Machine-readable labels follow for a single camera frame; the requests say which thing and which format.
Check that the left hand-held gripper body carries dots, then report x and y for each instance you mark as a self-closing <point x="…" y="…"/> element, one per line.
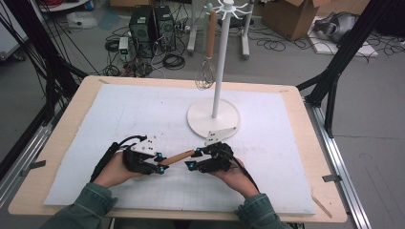
<point x="144" y="148"/>

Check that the round white table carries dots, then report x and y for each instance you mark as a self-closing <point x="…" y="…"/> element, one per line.
<point x="68" y="4"/>

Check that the black computer tower green sticker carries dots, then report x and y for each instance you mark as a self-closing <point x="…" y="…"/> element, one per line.
<point x="141" y="35"/>

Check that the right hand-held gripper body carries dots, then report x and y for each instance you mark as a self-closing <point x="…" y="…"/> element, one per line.
<point x="219" y="159"/>

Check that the white foam board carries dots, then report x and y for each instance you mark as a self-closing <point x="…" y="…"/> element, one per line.
<point x="366" y="51"/>

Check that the white cabinet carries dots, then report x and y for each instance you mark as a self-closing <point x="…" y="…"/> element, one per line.
<point x="11" y="35"/>

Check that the small white device green display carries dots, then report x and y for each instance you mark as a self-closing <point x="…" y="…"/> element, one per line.
<point x="123" y="46"/>

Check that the black metal frame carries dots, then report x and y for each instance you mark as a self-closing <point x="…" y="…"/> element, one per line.
<point x="331" y="79"/>
<point x="47" y="63"/>

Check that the open cardboard box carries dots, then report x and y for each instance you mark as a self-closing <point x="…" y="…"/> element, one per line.
<point x="286" y="16"/>

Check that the thin wooden stick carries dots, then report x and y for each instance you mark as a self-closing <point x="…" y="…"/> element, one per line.
<point x="322" y="206"/>

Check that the person's right hand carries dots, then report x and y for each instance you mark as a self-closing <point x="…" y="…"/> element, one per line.
<point x="237" y="179"/>

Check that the clear plastic bag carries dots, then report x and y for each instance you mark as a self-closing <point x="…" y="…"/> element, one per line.
<point x="81" y="20"/>

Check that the aluminium rail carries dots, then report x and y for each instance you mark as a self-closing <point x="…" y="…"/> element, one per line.
<point x="19" y="168"/>
<point x="344" y="178"/>

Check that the white grid mat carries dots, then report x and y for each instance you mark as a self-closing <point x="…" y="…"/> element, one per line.
<point x="127" y="105"/>

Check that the grey tape piece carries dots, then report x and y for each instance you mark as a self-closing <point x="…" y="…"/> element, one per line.
<point x="331" y="178"/>
<point x="37" y="164"/>

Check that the grey bag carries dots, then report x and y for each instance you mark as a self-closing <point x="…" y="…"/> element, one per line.
<point x="337" y="27"/>

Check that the white utensil rack stand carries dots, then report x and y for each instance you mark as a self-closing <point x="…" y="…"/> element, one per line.
<point x="203" y="117"/>

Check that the person's left hand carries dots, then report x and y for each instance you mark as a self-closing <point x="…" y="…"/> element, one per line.
<point x="113" y="171"/>

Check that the white stand legs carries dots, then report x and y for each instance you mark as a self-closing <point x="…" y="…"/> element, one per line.
<point x="192" y="38"/>

